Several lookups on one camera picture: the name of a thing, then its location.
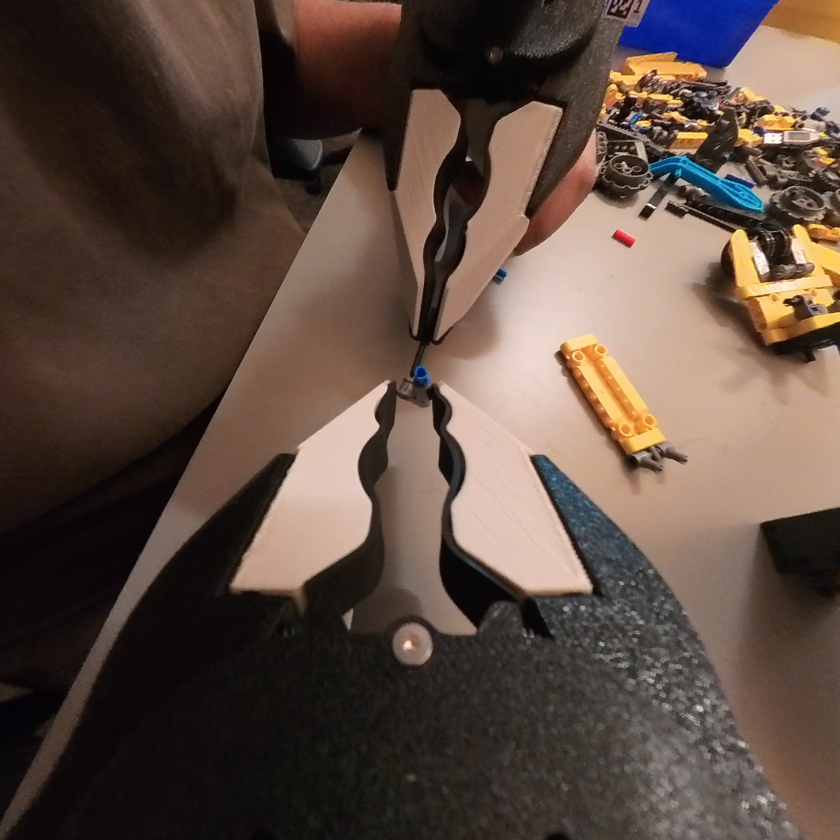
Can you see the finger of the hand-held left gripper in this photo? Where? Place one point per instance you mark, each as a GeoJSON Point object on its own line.
{"type": "Point", "coordinates": [518, 170]}
{"type": "Point", "coordinates": [420, 164]}

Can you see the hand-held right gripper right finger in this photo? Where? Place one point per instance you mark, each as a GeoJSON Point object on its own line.
{"type": "Point", "coordinates": [518, 518]}

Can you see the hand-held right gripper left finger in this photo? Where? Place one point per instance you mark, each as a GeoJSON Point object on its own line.
{"type": "Point", "coordinates": [308, 518]}

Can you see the yellow toy panel with grey pins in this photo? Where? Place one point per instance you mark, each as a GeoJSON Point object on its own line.
{"type": "Point", "coordinates": [610, 394]}

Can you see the black toy axle rod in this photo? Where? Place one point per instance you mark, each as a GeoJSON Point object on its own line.
{"type": "Point", "coordinates": [423, 358]}

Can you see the person's left hand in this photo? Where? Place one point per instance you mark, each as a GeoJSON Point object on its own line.
{"type": "Point", "coordinates": [564, 210]}

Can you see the fabric office chair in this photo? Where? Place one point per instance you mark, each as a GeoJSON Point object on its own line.
{"type": "Point", "coordinates": [305, 161]}

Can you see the small red toy piece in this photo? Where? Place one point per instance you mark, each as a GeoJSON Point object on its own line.
{"type": "Point", "coordinates": [623, 237]}

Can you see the blue plastic bin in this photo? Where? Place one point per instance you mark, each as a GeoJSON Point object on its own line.
{"type": "Point", "coordinates": [695, 26]}

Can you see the blue brick separator tool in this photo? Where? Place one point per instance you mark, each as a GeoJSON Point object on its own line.
{"type": "Point", "coordinates": [709, 187]}

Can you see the pile of toy building parts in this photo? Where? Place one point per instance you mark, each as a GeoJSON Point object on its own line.
{"type": "Point", "coordinates": [722, 111]}

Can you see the yellow black toy assembly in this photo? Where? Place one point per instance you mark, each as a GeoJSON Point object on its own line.
{"type": "Point", "coordinates": [781, 289]}

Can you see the person's clothed body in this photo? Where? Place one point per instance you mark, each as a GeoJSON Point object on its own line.
{"type": "Point", "coordinates": [131, 197]}

